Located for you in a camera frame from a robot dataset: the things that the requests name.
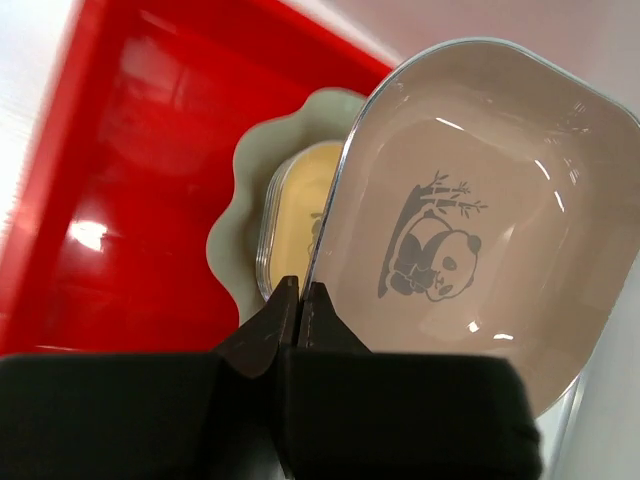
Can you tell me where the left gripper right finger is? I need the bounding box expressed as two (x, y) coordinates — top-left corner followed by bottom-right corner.
(284, 283), (541, 479)

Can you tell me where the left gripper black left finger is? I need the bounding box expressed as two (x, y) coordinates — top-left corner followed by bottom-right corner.
(1, 277), (299, 479)

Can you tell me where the yellow square plate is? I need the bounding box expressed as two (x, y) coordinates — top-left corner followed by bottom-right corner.
(256, 140), (343, 299)

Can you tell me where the pink square panda plate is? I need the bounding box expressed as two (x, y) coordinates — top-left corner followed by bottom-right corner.
(307, 38), (639, 415)

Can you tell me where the large green scalloped bowl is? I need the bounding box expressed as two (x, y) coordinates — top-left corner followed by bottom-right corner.
(206, 88), (365, 325)

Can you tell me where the red plastic bin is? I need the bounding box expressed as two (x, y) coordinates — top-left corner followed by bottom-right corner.
(1, 1), (388, 354)

